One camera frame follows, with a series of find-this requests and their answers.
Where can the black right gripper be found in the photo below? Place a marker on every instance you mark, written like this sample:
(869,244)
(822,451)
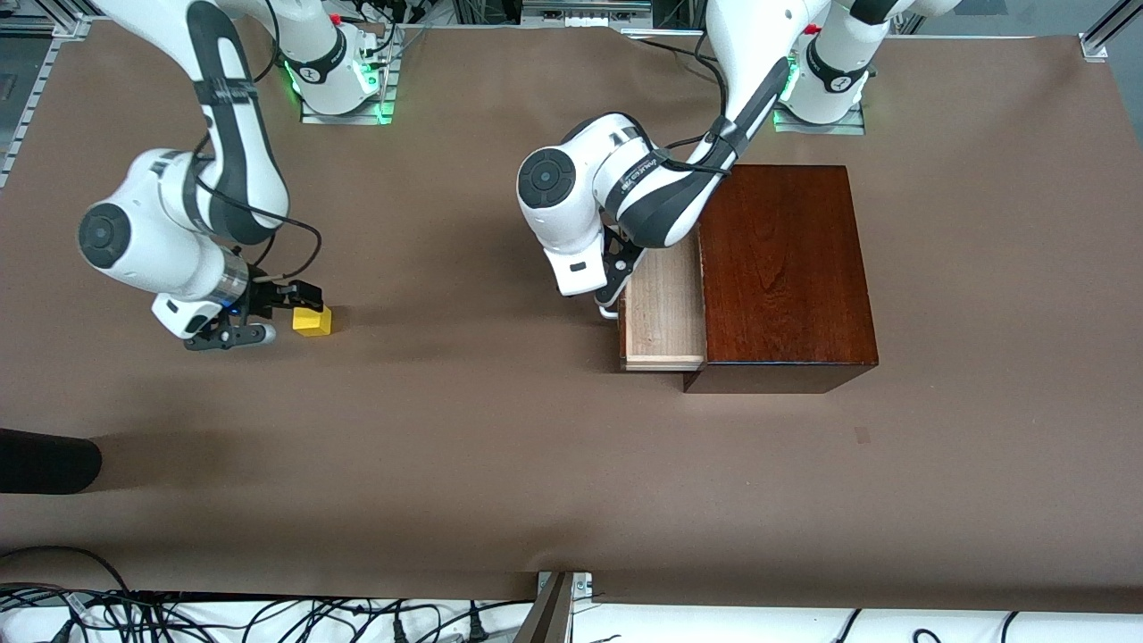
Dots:
(264,297)

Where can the yellow cube block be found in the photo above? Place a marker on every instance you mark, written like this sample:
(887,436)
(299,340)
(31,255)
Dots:
(312,323)

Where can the light wood drawer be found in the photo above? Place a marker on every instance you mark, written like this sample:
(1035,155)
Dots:
(665,313)

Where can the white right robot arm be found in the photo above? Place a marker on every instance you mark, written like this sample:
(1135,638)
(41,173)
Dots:
(232,152)

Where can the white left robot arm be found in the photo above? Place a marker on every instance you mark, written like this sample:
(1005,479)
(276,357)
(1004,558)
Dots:
(571,192)

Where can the dark brown wooden cabinet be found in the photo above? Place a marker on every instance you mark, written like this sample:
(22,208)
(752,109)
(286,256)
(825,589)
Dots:
(786,268)

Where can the brown table cover sheet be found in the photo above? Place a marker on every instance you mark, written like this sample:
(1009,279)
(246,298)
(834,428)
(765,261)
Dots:
(446,446)

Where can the black padded cylinder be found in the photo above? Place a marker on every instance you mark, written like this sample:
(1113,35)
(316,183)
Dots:
(45,460)

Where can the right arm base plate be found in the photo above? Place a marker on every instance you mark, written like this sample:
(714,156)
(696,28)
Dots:
(344,118)

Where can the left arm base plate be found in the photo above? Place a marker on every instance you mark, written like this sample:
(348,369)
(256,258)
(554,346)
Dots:
(817,128)

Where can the perforated aluminium rail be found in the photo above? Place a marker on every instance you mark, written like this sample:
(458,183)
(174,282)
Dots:
(27,107)

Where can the silver mounting bracket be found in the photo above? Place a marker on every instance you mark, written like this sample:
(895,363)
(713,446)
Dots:
(582,585)

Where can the silver corner bracket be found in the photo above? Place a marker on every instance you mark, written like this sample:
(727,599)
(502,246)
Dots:
(1094,46)
(71,25)

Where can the aluminium profile post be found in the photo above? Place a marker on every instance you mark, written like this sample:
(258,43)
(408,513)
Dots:
(549,616)

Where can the aluminium frame profile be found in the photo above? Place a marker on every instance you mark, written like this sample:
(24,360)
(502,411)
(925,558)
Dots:
(1121,20)

